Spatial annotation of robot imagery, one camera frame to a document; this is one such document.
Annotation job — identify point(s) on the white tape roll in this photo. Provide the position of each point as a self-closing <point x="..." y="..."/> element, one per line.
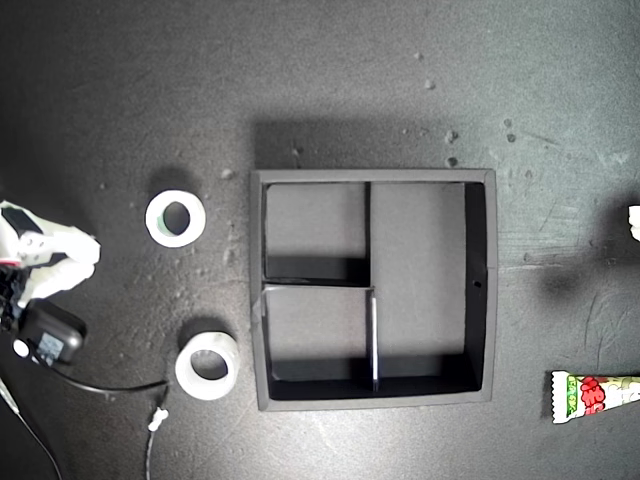
<point x="198" y="220"/>
<point x="183" y="371"/>

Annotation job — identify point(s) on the snack bar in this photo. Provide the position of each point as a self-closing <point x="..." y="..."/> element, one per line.
<point x="590" y="397"/>

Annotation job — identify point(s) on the black tray with wells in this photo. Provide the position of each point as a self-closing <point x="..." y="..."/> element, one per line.
<point x="420" y="235"/>

